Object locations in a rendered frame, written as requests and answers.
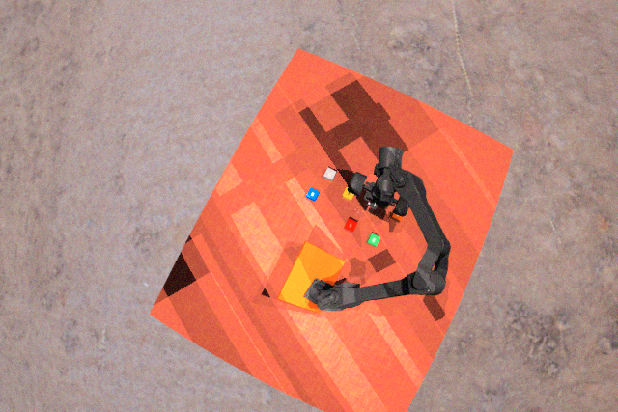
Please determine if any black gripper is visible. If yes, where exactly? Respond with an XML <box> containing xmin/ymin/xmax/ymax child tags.
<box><xmin>348</xmin><ymin>172</ymin><xmax>410</xmax><ymax>217</ymax></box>

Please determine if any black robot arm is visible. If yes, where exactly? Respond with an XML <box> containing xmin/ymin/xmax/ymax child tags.
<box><xmin>303</xmin><ymin>147</ymin><xmax>451</xmax><ymax>312</ymax></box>

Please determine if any green block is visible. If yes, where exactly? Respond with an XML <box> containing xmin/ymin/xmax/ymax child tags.
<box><xmin>367</xmin><ymin>233</ymin><xmax>380</xmax><ymax>247</ymax></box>

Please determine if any small blue block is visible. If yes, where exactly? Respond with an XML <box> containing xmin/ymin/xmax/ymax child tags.
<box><xmin>306</xmin><ymin>187</ymin><xmax>320</xmax><ymax>202</ymax></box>

